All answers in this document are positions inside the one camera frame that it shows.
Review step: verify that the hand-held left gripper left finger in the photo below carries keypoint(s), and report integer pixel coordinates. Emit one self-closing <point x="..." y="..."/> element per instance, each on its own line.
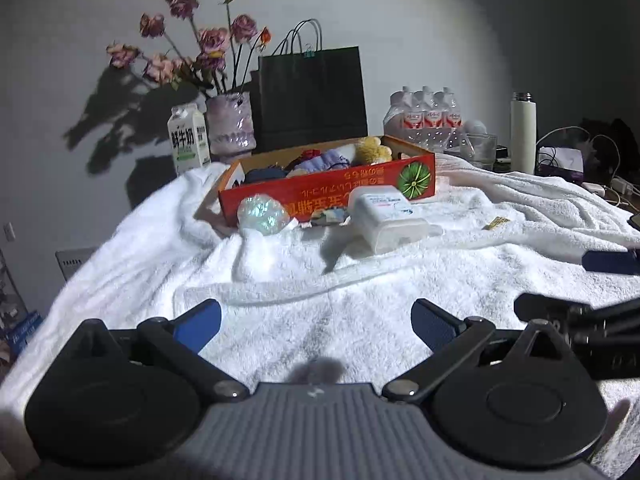
<point x="197" y="325"/>

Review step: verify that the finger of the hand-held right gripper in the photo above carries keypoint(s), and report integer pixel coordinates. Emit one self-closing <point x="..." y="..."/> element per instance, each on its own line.
<point x="610" y="261"/>
<point x="550" y="306"/>

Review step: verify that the small yellow packet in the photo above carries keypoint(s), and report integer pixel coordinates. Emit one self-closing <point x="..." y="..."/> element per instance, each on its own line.
<point x="496" y="223"/>

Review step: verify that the pack of water bottles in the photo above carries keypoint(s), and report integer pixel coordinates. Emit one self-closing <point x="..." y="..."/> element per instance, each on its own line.
<point x="425" y="115"/>

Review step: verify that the teal binder clip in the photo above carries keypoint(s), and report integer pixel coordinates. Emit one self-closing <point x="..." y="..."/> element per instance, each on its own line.
<point x="309" y="52"/>

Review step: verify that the black paper bag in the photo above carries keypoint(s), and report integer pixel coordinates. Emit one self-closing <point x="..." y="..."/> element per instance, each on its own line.
<point x="312" y="100"/>

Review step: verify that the orange cardboard box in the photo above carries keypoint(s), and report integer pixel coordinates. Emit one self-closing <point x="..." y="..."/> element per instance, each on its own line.
<point x="320" y="197"/>

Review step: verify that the crumpled paper wrapper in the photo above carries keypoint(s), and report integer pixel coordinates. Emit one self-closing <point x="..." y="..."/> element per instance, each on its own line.
<point x="327" y="217"/>

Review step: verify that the white yellow plush toy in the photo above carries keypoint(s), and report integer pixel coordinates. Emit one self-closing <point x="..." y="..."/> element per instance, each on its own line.
<point x="372" y="149"/>

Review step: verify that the white fluffy towel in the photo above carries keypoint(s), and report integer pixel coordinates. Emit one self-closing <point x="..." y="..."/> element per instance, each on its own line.
<point x="350" y="300"/>

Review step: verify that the purple tissue box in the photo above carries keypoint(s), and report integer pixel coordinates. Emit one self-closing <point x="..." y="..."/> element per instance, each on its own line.
<point x="562" y="162"/>

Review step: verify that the dark bag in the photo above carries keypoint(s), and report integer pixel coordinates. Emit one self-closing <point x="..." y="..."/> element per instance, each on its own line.
<point x="612" y="145"/>

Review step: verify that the dried pink rose bouquet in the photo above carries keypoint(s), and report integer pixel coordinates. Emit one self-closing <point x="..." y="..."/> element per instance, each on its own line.
<point x="210" y="40"/>

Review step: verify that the white thermos bottle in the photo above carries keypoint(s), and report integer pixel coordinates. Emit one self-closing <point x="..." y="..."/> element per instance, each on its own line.
<point x="523" y="135"/>

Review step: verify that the white round gadget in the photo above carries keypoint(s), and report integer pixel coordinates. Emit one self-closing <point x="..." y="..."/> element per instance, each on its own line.
<point x="475" y="126"/>

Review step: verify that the white plastic box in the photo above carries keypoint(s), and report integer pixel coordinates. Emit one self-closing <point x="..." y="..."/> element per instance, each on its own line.
<point x="385" y="215"/>

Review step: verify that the purple fabric pouch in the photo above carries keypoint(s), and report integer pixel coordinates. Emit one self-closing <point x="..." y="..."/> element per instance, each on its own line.
<point x="325" y="162"/>

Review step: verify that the clear glass cup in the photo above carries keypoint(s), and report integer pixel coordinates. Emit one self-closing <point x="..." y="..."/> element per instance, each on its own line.
<point x="479" y="152"/>

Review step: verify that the white green milk carton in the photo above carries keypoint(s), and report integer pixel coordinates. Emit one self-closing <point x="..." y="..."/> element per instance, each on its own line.
<point x="189" y="137"/>

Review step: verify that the white wall socket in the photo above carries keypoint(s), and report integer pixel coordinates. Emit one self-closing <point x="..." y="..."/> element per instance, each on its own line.
<point x="75" y="262"/>

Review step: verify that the navy zip pouch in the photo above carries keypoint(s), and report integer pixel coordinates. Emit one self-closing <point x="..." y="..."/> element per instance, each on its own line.
<point x="265" y="175"/>

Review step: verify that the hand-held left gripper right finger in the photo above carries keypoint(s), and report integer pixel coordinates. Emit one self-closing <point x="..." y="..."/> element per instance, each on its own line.
<point x="432" y="322"/>

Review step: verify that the iridescent crumpled plastic bag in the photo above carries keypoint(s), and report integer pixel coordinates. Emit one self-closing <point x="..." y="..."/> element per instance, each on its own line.
<point x="265" y="215"/>

